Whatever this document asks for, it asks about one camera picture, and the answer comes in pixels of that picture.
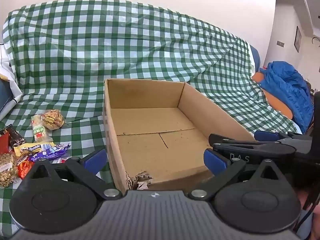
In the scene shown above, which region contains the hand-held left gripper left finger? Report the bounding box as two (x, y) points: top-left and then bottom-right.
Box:
(24, 149), (123, 201)

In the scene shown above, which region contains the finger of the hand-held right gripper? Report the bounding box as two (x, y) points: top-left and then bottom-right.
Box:
(209, 131), (288, 145)
(212, 142), (297, 167)

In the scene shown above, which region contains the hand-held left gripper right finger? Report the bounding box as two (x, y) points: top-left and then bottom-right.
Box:
(188, 149), (288, 201)

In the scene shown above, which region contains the purple candy packet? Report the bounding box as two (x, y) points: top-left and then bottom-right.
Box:
(29, 143), (71, 162)

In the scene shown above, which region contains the brown cardboard box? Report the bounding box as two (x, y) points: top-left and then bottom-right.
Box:
(102, 78), (257, 197)

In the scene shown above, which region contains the green label cracker packet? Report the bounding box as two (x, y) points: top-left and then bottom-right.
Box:
(31, 114), (53, 143)

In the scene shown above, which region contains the red snack packet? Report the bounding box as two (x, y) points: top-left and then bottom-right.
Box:
(0, 129), (10, 155)

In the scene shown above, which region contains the orange cushion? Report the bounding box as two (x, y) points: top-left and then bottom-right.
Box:
(251, 72), (293, 119)

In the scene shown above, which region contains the blue puffer jacket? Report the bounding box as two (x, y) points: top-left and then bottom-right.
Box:
(260, 61), (314, 134)

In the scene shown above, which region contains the clear cookie packet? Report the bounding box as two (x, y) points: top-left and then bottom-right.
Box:
(41, 109), (66, 131)

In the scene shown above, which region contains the orange snack packet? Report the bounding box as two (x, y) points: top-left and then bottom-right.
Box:
(17, 156), (34, 179)

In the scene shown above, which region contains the yellow candy packet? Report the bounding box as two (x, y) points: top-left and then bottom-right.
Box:
(13, 142), (55, 157)

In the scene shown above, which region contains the dark brown chocolate bar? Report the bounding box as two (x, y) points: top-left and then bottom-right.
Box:
(6, 124), (26, 147)

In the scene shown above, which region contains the clear nut brittle packet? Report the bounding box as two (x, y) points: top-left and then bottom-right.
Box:
(0, 152), (19, 188)

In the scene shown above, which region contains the blue zippered cushion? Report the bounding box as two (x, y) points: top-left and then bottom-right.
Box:
(0, 79), (13, 121)

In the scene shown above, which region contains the white cloth bag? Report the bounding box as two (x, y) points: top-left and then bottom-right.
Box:
(0, 44), (24, 105)

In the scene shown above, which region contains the wall picture frame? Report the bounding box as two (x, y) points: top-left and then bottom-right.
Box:
(294, 26), (302, 53)

